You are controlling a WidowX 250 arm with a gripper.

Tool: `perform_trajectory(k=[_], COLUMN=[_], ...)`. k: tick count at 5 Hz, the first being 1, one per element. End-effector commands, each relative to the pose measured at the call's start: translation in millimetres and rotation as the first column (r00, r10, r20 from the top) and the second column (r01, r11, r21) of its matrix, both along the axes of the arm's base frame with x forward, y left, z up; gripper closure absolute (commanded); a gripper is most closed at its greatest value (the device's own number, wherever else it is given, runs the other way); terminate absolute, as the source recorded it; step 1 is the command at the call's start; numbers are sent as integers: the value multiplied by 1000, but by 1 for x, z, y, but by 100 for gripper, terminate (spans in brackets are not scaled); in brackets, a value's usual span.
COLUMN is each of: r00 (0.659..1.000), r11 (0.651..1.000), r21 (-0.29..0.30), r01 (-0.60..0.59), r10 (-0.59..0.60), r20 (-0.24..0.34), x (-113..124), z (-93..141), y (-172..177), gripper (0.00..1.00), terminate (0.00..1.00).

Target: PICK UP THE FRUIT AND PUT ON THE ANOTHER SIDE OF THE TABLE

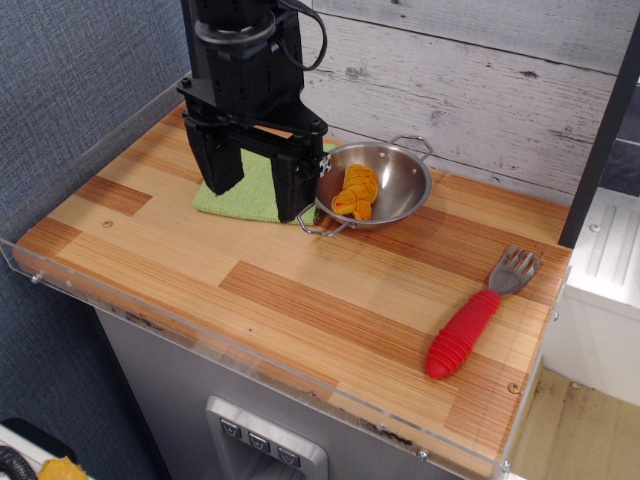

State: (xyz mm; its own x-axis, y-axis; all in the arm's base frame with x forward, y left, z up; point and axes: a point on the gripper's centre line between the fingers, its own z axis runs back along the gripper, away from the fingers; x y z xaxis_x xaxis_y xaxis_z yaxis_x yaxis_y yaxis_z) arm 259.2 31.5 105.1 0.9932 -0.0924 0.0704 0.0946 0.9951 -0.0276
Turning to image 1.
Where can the black right vertical post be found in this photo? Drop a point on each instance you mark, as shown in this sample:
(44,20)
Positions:
(612,119)

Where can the red-handled grey toy fork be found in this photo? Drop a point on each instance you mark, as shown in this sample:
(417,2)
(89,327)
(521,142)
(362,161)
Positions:
(456,340)

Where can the white ribbed appliance top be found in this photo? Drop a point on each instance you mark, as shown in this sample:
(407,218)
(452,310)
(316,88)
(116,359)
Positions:
(593,337)

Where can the small steel two-handled bowl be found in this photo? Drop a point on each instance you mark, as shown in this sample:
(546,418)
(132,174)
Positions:
(404,181)

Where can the green microfibre cloth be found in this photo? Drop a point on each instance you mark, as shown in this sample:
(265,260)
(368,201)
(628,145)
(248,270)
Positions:
(253,198)

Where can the clear acrylic table guard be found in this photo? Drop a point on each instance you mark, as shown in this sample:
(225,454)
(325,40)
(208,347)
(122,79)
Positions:
(342,322)

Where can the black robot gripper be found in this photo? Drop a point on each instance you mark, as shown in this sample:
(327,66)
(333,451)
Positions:
(244,93)

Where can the grey cabinet with dispenser panel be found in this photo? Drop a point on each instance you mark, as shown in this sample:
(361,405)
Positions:
(211,422)

